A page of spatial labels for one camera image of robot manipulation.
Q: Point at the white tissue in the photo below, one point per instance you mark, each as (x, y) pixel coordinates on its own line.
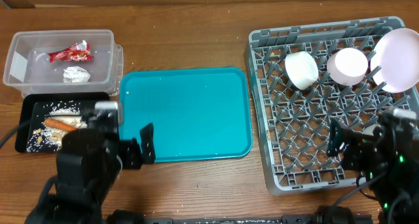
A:
(75, 74)

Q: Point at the black plastic tray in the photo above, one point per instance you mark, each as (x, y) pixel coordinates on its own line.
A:
(30, 100)

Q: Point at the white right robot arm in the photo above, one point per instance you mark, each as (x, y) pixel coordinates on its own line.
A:
(387, 159)

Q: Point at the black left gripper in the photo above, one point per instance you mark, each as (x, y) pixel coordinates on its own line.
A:
(131, 158)

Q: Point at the teal plastic tray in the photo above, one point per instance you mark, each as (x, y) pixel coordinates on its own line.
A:
(197, 114)

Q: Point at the orange carrot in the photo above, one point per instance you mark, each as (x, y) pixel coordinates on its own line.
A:
(59, 125)

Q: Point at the grey dishwasher rack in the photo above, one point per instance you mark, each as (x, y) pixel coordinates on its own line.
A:
(294, 124)

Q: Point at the pile of rice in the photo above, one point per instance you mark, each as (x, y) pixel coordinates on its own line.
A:
(43, 139)

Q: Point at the pink bowl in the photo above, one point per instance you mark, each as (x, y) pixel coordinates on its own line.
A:
(347, 66)

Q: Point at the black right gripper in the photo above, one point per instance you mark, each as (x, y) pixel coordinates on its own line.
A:
(359, 153)

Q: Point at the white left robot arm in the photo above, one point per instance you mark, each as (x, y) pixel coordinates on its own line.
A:
(88, 163)

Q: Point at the red snack wrapper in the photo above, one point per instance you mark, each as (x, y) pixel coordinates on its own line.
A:
(79, 52)

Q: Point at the white cup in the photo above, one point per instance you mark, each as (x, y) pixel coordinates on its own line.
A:
(370, 129)

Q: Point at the clear plastic bin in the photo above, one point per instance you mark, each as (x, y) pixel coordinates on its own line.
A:
(28, 67)

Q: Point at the white bowl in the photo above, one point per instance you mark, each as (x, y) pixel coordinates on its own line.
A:
(301, 69)

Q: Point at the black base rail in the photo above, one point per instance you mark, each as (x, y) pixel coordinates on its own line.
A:
(229, 220)

